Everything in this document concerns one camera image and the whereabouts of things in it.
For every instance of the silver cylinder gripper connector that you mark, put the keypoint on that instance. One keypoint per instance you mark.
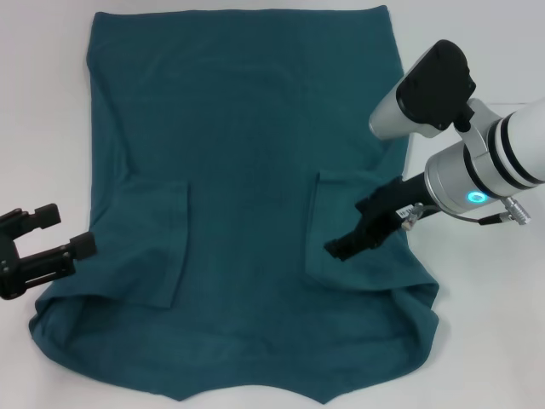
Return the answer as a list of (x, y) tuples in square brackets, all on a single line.
[(413, 217)]

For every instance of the teal blue shirt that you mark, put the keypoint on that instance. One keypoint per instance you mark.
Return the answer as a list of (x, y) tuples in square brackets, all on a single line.
[(247, 204)]

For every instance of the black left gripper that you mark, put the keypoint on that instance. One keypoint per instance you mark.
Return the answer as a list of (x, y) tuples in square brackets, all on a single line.
[(8, 268)]

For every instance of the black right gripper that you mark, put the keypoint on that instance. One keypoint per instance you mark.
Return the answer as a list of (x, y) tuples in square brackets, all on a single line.
[(391, 204)]

